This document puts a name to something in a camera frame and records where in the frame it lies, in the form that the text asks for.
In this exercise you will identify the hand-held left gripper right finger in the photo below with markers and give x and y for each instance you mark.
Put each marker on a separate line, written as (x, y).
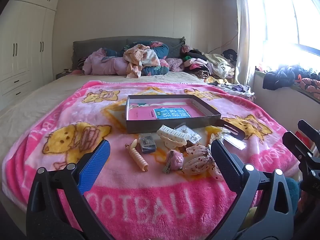
(225, 162)

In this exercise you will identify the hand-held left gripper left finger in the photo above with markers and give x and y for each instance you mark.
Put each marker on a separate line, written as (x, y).
(96, 165)

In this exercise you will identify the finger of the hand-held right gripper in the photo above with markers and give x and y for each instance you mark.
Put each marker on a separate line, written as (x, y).
(295, 143)
(308, 128)

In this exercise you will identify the clear plastic packet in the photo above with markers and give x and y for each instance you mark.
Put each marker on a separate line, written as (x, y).
(235, 142)

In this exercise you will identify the dotted mesh scrunchie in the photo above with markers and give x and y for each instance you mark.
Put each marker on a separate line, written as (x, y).
(197, 160)

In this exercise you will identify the pink fuzzy hair clip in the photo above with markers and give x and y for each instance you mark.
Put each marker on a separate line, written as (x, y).
(175, 160)

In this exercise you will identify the small box of hair pins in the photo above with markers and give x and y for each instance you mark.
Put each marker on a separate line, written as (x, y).
(147, 143)

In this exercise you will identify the grey cardboard box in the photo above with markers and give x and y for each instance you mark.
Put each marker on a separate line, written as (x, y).
(140, 127)

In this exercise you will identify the white hair claw clip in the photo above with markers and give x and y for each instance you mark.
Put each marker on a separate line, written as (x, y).
(170, 135)

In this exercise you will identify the teal cloth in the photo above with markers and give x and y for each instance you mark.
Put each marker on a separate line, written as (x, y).
(292, 192)

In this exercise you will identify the black hair comb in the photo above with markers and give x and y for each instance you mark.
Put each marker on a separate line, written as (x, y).
(240, 133)

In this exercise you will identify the yellow bangle packet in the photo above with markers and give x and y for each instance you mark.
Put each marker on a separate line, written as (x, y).
(213, 130)

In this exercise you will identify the clear earrings packet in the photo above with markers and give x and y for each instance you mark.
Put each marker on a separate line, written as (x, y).
(192, 136)

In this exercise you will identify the orange and black cloth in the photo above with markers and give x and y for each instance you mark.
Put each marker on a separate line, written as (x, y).
(311, 86)

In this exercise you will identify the dark jacket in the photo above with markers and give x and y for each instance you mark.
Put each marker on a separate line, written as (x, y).
(280, 77)

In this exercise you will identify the pink printed blanket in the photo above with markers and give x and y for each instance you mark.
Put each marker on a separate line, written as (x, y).
(150, 205)

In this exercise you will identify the pink book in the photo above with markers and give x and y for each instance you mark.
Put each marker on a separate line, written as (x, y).
(142, 113)

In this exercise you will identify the purple clothes heap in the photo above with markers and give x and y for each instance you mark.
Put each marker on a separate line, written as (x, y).
(237, 88)

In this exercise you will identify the window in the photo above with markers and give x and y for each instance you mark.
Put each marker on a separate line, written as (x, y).
(287, 25)

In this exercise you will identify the pink floral quilt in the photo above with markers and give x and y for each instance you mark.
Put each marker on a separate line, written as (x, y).
(175, 63)

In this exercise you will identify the cream curtain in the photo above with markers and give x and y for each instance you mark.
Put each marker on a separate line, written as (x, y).
(246, 30)

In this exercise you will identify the peach floral cloth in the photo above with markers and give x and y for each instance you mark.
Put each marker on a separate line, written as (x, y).
(140, 55)

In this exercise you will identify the pile of clothes and bedding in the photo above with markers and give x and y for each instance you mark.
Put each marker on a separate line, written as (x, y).
(100, 43)

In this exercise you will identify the dark blue floral pillow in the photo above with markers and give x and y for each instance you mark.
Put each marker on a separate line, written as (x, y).
(160, 50)

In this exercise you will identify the white wardrobe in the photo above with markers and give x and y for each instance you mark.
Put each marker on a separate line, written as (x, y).
(22, 42)

